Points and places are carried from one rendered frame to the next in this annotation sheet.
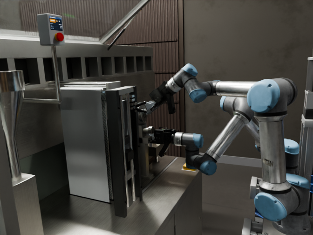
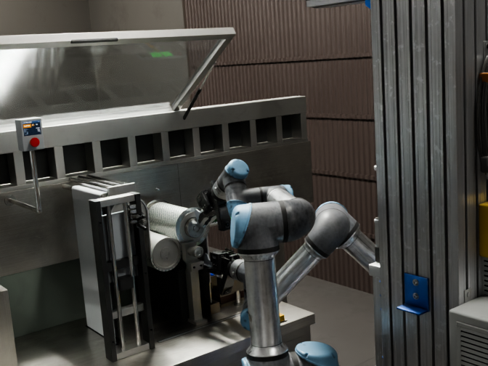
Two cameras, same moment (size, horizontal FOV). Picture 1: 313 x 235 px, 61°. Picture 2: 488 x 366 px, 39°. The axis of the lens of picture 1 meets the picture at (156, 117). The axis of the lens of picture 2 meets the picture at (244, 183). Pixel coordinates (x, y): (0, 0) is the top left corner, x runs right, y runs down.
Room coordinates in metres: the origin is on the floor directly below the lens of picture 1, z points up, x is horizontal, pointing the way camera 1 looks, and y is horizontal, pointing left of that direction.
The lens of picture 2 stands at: (-0.64, -1.29, 1.85)
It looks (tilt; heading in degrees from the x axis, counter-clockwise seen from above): 10 degrees down; 29
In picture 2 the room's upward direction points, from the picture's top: 4 degrees counter-clockwise
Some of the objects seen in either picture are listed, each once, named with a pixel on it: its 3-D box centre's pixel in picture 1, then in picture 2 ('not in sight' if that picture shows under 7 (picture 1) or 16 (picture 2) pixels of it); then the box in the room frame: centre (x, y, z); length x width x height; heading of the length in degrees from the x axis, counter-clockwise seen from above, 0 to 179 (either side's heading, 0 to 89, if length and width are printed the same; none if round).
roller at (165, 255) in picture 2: not in sight; (149, 247); (1.40, 0.25, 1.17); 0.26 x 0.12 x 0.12; 65
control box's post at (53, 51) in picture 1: (56, 74); (35, 180); (0.97, 0.35, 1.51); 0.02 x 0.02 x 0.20
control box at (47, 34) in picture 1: (52, 30); (30, 133); (0.97, 0.35, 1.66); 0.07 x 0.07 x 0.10; 65
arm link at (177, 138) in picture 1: (178, 139); (240, 270); (1.42, -0.12, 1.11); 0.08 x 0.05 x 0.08; 155
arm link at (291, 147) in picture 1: (286, 151); not in sight; (1.49, -0.76, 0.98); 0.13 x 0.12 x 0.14; 22
